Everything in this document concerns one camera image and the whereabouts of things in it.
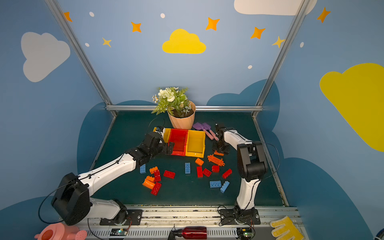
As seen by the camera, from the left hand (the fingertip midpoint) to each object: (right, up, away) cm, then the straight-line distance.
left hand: (168, 142), depth 85 cm
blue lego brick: (+11, -17, +5) cm, 21 cm away
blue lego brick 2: (+26, -24, -1) cm, 36 cm away
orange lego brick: (-10, -17, +3) cm, 20 cm away
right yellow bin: (+16, -3, +19) cm, 25 cm away
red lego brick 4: (+34, -19, +1) cm, 39 cm away
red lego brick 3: (-7, -26, -3) cm, 27 cm away
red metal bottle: (+14, -39, -19) cm, 46 cm away
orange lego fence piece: (+30, -13, +9) cm, 34 cm away
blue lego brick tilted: (+32, -25, -2) cm, 41 cm away
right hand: (+32, -6, +12) cm, 35 cm away
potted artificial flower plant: (+6, +19, +17) cm, 26 cm away
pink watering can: (-41, -35, -24) cm, 59 cm away
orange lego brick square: (+18, -13, +8) cm, 24 cm away
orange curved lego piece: (-11, -23, -1) cm, 25 cm away
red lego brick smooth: (+28, -17, +5) cm, 33 cm away
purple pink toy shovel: (+18, +10, +26) cm, 33 cm away
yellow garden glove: (+58, -40, -15) cm, 72 cm away
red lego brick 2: (0, -20, +3) cm, 20 cm away
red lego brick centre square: (+23, -19, +4) cm, 30 cm away
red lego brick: (-7, -21, +3) cm, 22 cm away
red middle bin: (+5, +2, +16) cm, 17 cm away
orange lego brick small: (+29, -7, +6) cm, 30 cm away
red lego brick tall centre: (+18, -18, +4) cm, 26 cm away
